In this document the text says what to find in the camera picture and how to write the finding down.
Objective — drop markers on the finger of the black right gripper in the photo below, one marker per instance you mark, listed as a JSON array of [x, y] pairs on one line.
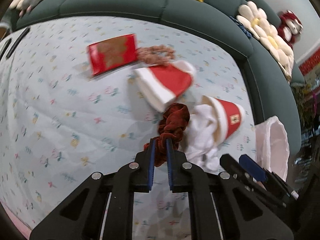
[[230, 165], [252, 168]]

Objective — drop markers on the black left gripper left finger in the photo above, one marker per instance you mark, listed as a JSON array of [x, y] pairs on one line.
[[102, 206]]

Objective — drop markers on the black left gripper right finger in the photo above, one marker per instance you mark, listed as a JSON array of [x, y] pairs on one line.
[[220, 206]]

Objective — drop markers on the red white paper cup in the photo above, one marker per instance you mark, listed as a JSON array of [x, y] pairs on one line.
[[229, 117], [161, 85]]

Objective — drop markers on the dark red velvet scrunchie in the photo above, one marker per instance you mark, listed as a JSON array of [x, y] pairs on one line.
[[172, 126]]

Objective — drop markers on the white trash bag bin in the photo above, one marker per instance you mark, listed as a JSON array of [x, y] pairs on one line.
[[272, 147]]

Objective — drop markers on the dark green sectional sofa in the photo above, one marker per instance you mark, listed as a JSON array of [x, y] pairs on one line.
[[269, 92]]

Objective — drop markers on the pink round stool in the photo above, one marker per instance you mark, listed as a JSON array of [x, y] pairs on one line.
[[11, 226]]

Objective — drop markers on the potted plant with flowers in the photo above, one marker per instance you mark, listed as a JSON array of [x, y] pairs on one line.
[[307, 105]]

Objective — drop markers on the floral light blue tablecloth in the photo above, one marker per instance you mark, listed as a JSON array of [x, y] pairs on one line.
[[59, 124]]

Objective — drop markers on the red hanging decoration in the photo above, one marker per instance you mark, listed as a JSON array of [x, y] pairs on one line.
[[310, 63]]

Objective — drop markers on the brown patterned scrunchie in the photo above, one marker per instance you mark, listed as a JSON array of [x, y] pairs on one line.
[[155, 55]]

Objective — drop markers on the blue patterned cloth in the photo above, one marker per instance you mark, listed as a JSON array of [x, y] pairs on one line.
[[241, 26]]

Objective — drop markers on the red envelope with gold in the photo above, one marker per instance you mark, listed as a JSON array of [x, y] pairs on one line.
[[112, 53]]

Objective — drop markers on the red monkey plush toy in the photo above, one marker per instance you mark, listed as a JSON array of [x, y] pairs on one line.
[[290, 28]]

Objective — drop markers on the white flower pillow right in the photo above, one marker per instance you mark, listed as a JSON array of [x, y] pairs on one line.
[[254, 19]]

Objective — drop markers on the black remote control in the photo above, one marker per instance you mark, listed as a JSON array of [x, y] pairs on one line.
[[4, 48], [17, 42]]

